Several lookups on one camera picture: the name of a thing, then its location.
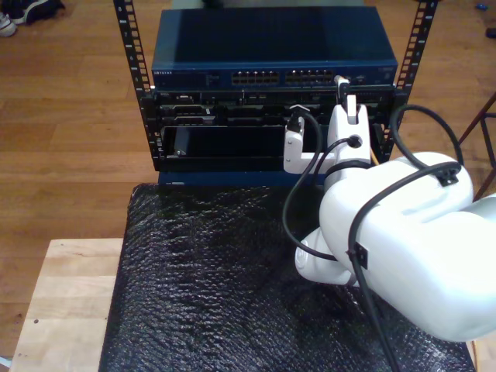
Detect dark sneaker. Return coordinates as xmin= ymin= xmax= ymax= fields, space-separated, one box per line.
xmin=7 ymin=0 xmax=66 ymax=25

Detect black camera cable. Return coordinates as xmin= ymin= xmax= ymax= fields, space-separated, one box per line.
xmin=281 ymin=106 xmax=336 ymax=261

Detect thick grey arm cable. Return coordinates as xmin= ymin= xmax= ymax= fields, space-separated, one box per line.
xmin=346 ymin=104 xmax=465 ymax=372

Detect blue network switch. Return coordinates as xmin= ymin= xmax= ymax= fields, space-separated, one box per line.
xmin=150 ymin=6 xmax=398 ymax=92

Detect dark wooden chair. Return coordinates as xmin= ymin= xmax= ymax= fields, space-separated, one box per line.
xmin=459 ymin=91 xmax=496 ymax=201

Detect white sneaker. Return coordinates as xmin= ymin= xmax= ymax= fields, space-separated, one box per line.
xmin=0 ymin=12 xmax=19 ymax=38

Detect black rack server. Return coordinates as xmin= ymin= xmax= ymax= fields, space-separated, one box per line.
xmin=153 ymin=88 xmax=396 ymax=127

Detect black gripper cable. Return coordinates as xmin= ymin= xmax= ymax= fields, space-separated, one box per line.
xmin=309 ymin=134 xmax=363 ymax=176

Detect black perforated rack post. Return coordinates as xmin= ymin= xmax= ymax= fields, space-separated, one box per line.
xmin=377 ymin=0 xmax=441 ymax=166
xmin=112 ymin=0 xmax=164 ymax=171

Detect black bubble wrap mat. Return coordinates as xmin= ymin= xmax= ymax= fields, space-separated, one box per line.
xmin=98 ymin=181 xmax=476 ymax=372

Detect blue flat rack unit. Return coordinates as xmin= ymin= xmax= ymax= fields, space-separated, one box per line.
xmin=157 ymin=170 xmax=329 ymax=188

